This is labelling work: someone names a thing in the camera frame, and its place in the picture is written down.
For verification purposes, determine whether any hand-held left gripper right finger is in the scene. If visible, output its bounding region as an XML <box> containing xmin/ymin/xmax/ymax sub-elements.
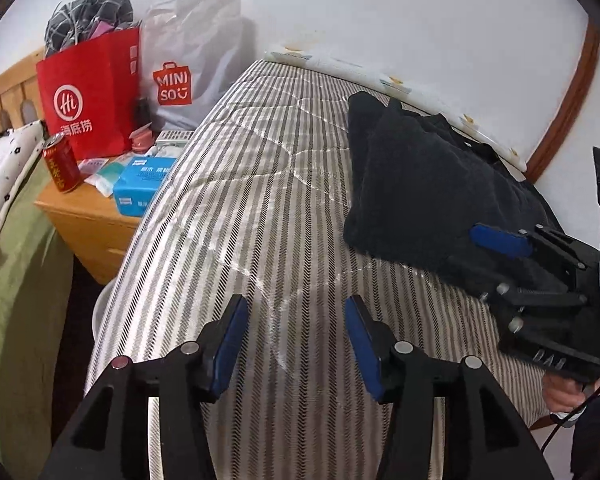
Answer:
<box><xmin>344</xmin><ymin>294</ymin><xmax>556</xmax><ymax>480</ymax></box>

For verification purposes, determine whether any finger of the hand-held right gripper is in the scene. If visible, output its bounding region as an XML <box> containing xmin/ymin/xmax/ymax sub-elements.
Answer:
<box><xmin>469</xmin><ymin>222</ymin><xmax>600</xmax><ymax>282</ymax></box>
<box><xmin>479</xmin><ymin>281</ymin><xmax>590</xmax><ymax>332</ymax></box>

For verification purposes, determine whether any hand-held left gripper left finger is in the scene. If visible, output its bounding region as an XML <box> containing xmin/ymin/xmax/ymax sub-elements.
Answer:
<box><xmin>40</xmin><ymin>294</ymin><xmax>251</xmax><ymax>480</ymax></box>

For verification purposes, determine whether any black sweatshirt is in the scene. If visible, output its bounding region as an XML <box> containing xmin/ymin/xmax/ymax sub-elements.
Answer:
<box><xmin>342</xmin><ymin>91</ymin><xmax>563</xmax><ymax>301</ymax></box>

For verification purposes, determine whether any person's right hand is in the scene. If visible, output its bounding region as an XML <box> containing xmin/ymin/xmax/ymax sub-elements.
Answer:
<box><xmin>541</xmin><ymin>372</ymin><xmax>590</xmax><ymax>415</ymax></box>

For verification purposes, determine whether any person's dark clothing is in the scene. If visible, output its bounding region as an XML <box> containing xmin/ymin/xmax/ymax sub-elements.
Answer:
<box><xmin>570</xmin><ymin>375</ymin><xmax>600</xmax><ymax>480</ymax></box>

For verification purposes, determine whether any brown wooden trim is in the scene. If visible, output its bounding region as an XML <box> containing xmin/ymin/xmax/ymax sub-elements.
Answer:
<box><xmin>525</xmin><ymin>17</ymin><xmax>600</xmax><ymax>183</ymax></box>

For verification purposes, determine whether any striped quilted mattress cover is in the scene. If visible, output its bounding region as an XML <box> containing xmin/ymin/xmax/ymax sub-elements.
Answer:
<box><xmin>85</xmin><ymin>57</ymin><xmax>566</xmax><ymax>480</ymax></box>

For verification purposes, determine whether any wooden nightstand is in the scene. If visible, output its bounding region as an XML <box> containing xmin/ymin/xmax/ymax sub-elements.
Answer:
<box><xmin>34</xmin><ymin>180</ymin><xmax>146</xmax><ymax>286</ymax></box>

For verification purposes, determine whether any blue tissue pack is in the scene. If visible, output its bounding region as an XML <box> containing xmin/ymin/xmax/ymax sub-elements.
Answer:
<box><xmin>112</xmin><ymin>155</ymin><xmax>176</xmax><ymax>218</ymax></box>

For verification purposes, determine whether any teal packet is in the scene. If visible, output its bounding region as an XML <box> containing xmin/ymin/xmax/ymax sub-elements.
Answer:
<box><xmin>87</xmin><ymin>160</ymin><xmax>131</xmax><ymax>196</ymax></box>

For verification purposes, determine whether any green blanket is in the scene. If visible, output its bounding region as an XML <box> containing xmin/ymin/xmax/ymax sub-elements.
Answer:
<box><xmin>0</xmin><ymin>160</ymin><xmax>76</xmax><ymax>461</ymax></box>

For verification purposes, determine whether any pink jar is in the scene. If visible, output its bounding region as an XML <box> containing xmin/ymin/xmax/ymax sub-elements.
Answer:
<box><xmin>130</xmin><ymin>127</ymin><xmax>155</xmax><ymax>153</ymax></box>

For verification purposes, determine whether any red drink can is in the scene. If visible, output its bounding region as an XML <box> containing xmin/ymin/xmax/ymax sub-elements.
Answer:
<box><xmin>42</xmin><ymin>134</ymin><xmax>83</xmax><ymax>195</ymax></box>

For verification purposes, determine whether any white printed bed sheet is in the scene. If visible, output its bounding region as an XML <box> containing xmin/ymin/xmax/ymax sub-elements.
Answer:
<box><xmin>265</xmin><ymin>49</ymin><xmax>526</xmax><ymax>168</ymax></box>

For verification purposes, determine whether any white pillow with black print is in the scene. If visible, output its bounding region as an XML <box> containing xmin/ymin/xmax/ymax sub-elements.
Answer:
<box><xmin>0</xmin><ymin>120</ymin><xmax>48</xmax><ymax>281</ymax></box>

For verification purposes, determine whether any red paper bag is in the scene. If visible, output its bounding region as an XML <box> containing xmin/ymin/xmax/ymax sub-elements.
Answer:
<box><xmin>36</xmin><ymin>27</ymin><xmax>142</xmax><ymax>161</ymax></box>

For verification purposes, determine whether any white plastic bag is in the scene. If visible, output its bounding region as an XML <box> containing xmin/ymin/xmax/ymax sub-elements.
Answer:
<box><xmin>139</xmin><ymin>0</ymin><xmax>243</xmax><ymax>133</ymax></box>

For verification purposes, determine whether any wooden headboard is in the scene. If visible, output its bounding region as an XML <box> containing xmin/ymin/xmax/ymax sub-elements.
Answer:
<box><xmin>0</xmin><ymin>47</ymin><xmax>48</xmax><ymax>136</ymax></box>

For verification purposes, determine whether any checkered grey cloth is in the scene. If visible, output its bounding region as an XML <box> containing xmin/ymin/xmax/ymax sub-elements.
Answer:
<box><xmin>44</xmin><ymin>0</ymin><xmax>135</xmax><ymax>58</ymax></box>

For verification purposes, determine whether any black cable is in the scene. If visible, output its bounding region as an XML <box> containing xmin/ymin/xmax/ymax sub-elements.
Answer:
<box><xmin>540</xmin><ymin>375</ymin><xmax>600</xmax><ymax>453</ymax></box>

